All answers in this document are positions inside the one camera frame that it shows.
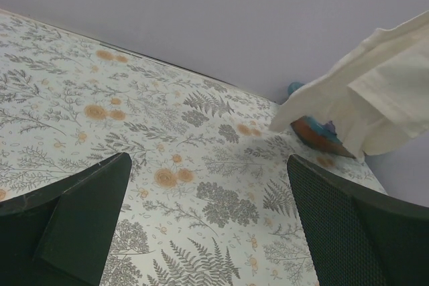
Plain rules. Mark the cream white t shirt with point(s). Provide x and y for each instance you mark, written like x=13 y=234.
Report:
x=376 y=96

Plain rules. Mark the teal plastic laundry basket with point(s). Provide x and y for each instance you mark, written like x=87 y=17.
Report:
x=314 y=135

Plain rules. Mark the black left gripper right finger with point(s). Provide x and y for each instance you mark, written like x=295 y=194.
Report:
x=357 y=236

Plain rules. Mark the floral patterned table mat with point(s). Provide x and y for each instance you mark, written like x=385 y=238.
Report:
x=209 y=200

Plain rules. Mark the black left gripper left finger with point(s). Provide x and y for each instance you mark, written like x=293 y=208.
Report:
x=61 y=234

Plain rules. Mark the lavender purple t shirt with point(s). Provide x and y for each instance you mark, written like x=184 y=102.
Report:
x=330 y=127

